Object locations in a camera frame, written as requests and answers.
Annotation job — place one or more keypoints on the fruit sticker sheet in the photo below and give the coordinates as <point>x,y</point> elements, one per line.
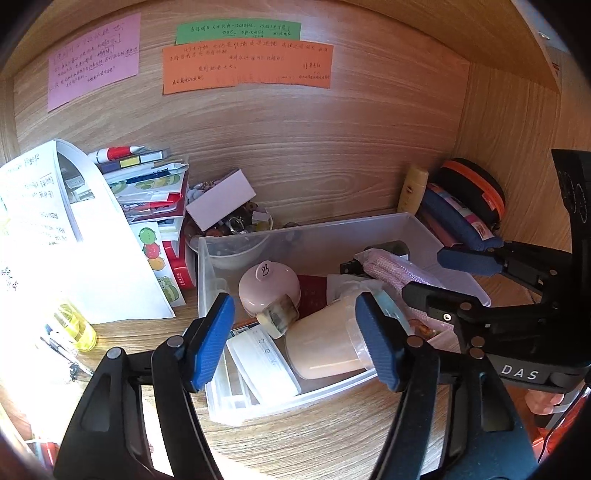
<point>159,258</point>

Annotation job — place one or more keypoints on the yellow liquid bottle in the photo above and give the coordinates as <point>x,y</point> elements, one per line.
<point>76,327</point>

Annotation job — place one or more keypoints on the red card holder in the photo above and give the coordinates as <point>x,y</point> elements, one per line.
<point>311,293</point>

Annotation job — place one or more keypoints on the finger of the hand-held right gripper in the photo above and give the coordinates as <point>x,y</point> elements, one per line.
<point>438,302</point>
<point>466,261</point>

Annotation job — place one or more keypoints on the red cardboard box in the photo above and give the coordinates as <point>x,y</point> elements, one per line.
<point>182,265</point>

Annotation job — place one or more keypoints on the red white marker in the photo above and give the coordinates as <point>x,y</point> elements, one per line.
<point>117,153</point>

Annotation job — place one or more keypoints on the blue pencil case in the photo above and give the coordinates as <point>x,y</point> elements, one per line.
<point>461,221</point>

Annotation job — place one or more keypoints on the person's right hand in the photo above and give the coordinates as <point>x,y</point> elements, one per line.
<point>547,402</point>

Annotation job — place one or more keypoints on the pink paper note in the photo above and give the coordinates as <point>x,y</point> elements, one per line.
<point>92,62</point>

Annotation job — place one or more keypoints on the bundle of dark pens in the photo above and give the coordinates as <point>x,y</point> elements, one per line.
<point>64,355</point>

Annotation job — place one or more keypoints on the green paper note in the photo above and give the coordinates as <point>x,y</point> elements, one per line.
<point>238,32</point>

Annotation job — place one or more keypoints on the orange paper note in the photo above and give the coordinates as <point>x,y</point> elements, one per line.
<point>247,67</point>

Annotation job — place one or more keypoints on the stack of booklets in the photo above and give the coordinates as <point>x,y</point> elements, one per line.
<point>147,189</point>

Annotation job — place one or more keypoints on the white cardboard box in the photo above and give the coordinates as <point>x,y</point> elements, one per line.
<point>221,198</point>

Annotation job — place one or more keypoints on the pink round jar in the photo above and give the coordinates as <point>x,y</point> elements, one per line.
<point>270,286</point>

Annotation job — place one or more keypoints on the clear plastic storage bin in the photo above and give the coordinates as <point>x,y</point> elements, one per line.
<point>217,258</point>

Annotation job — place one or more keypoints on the black orange zip case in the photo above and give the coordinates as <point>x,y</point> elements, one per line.
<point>475,184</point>

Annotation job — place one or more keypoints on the wooden desktop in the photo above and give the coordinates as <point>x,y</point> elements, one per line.
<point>295,443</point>

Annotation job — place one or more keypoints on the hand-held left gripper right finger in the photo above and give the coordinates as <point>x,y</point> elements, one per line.
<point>377,344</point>

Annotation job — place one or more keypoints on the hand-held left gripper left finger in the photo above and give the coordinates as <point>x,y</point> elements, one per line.
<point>211,344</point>

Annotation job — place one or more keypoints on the clear tape roll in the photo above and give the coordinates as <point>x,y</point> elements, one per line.
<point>279,316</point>

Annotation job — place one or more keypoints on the small bowl of trinkets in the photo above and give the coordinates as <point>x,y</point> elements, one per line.
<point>231,254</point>

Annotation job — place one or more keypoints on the white printed paper sheet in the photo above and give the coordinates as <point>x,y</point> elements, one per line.
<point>60,230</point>

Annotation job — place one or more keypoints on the wooden shelf board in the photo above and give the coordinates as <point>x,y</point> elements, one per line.
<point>531,37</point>

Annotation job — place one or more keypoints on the yellow lotion tube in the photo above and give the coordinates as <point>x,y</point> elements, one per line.
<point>413,189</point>

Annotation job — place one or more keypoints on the white plastic cup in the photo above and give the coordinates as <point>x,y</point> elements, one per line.
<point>323,341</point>

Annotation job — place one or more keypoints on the dark dropper bottle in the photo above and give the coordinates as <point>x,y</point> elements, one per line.
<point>392,248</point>

